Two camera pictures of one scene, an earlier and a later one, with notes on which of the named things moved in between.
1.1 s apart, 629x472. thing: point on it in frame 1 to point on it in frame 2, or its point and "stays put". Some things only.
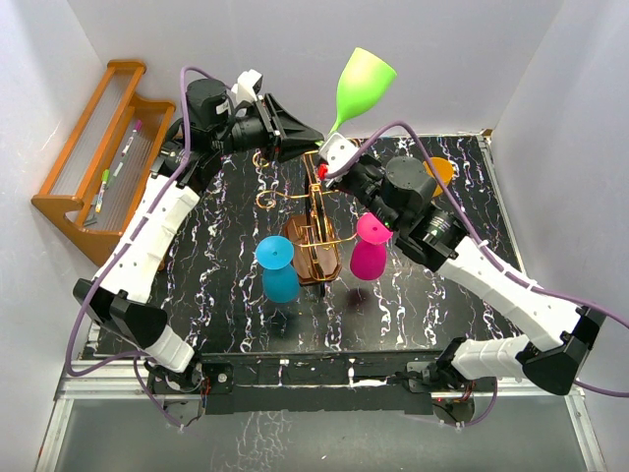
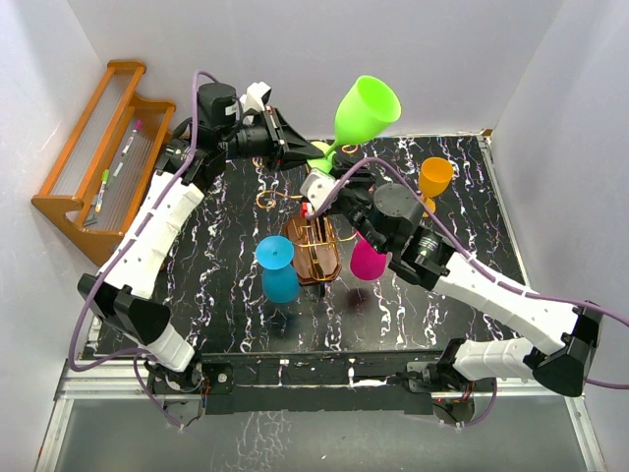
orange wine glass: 444,169 stays put
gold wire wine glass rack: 316,250 stays put
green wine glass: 364,88 to 362,114
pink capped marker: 137,128 stays put
